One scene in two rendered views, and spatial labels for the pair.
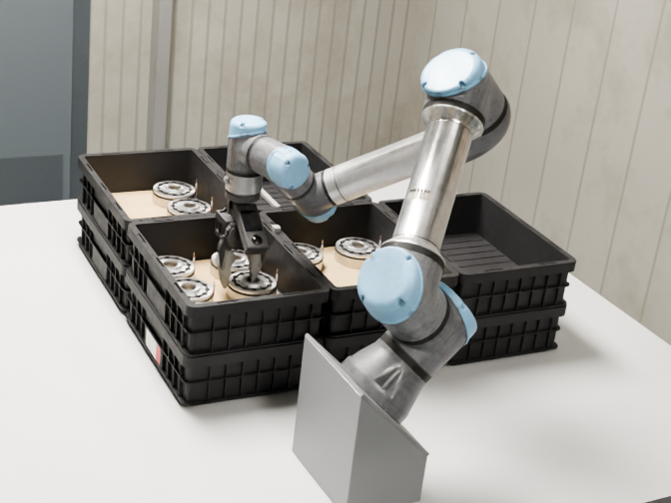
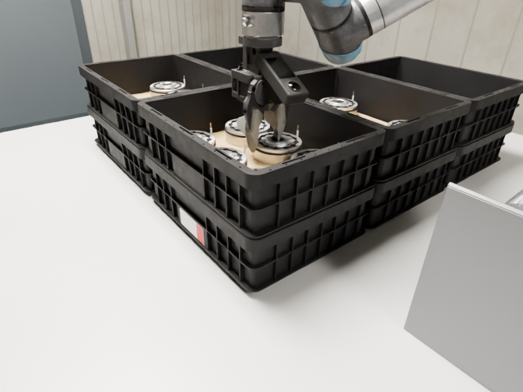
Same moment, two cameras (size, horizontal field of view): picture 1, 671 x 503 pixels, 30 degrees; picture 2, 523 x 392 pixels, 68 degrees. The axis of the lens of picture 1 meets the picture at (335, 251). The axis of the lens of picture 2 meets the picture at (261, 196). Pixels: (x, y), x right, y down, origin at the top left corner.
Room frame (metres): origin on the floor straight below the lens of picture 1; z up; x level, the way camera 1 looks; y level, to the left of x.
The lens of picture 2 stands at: (1.62, 0.33, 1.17)
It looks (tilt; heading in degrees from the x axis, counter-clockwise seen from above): 31 degrees down; 350
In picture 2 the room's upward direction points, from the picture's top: 1 degrees clockwise
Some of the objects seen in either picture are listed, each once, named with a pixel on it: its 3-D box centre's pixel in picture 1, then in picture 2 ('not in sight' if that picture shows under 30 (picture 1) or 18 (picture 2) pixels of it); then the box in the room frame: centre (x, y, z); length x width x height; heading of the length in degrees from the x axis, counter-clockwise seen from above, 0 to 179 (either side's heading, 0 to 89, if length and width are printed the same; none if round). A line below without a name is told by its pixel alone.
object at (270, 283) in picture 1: (252, 282); (277, 141); (2.35, 0.17, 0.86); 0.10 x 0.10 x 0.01
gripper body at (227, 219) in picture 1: (239, 216); (259, 70); (2.36, 0.20, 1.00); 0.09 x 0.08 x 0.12; 27
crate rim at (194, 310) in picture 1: (225, 260); (252, 120); (2.31, 0.22, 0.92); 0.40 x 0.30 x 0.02; 28
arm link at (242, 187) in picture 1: (242, 182); (261, 24); (2.35, 0.20, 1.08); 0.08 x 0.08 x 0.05
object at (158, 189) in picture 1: (174, 190); (167, 86); (2.80, 0.41, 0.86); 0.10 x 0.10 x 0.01
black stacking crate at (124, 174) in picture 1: (162, 207); (162, 96); (2.67, 0.41, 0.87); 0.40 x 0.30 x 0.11; 28
